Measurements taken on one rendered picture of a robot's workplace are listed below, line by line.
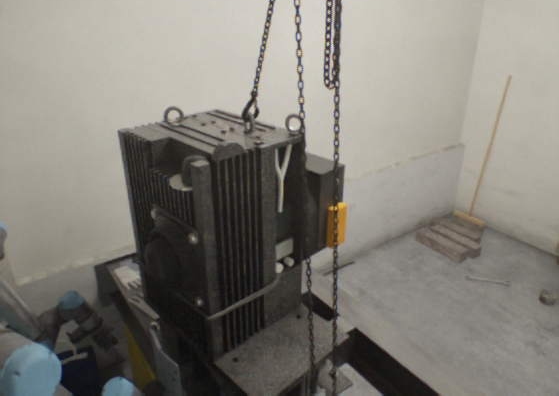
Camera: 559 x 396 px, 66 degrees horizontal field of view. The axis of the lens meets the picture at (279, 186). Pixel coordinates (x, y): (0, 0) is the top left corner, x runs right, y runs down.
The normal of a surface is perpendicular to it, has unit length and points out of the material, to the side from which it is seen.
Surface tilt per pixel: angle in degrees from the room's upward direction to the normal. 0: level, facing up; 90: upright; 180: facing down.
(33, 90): 90
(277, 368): 0
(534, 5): 90
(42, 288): 90
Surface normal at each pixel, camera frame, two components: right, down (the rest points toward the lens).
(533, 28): -0.81, 0.24
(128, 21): 0.58, 0.33
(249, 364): 0.00, -0.91
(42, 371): 0.89, 0.07
